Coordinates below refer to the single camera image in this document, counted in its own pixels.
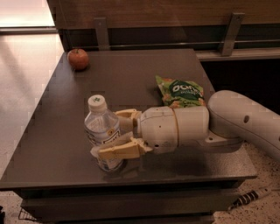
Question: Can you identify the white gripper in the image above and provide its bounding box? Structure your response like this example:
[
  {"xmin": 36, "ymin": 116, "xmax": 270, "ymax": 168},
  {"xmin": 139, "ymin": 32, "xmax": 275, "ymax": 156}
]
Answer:
[{"xmin": 90, "ymin": 107, "xmax": 178, "ymax": 159}]

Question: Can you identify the clear plastic water bottle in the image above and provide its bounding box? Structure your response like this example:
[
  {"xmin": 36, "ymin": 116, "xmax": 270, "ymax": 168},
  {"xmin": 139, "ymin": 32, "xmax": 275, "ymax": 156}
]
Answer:
[{"xmin": 84, "ymin": 94, "xmax": 123, "ymax": 172}]

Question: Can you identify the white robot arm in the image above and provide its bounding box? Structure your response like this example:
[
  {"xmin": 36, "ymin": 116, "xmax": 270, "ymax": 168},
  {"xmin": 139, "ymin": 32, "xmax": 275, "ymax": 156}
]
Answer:
[{"xmin": 91, "ymin": 90, "xmax": 280, "ymax": 161}]

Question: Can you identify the red apple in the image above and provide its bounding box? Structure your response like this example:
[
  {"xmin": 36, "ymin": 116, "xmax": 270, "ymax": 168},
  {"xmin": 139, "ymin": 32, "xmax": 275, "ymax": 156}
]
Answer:
[{"xmin": 67, "ymin": 48, "xmax": 89, "ymax": 70}]

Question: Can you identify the green snack bag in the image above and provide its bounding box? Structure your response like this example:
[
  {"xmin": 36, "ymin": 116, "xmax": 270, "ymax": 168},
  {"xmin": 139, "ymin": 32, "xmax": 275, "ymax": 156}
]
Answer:
[{"xmin": 156, "ymin": 75, "xmax": 206, "ymax": 109}]

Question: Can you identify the grey table drawer unit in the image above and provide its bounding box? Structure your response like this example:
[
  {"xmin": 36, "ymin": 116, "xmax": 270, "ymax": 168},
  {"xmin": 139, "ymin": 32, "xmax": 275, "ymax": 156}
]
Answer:
[{"xmin": 20, "ymin": 179, "xmax": 241, "ymax": 223}]

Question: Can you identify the black white striped cable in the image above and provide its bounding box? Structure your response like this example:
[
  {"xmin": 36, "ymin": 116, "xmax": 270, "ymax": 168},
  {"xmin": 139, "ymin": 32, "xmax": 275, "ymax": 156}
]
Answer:
[{"xmin": 227, "ymin": 186, "xmax": 273, "ymax": 211}]

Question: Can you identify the black wire rack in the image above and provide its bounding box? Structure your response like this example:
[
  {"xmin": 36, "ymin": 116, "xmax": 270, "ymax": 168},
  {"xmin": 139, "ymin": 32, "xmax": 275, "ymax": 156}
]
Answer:
[{"xmin": 18, "ymin": 208, "xmax": 36, "ymax": 221}]

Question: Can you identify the right metal bracket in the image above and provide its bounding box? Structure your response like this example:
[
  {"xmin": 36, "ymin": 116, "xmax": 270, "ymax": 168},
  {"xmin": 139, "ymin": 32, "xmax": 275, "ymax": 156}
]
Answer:
[{"xmin": 220, "ymin": 12, "xmax": 245, "ymax": 57}]

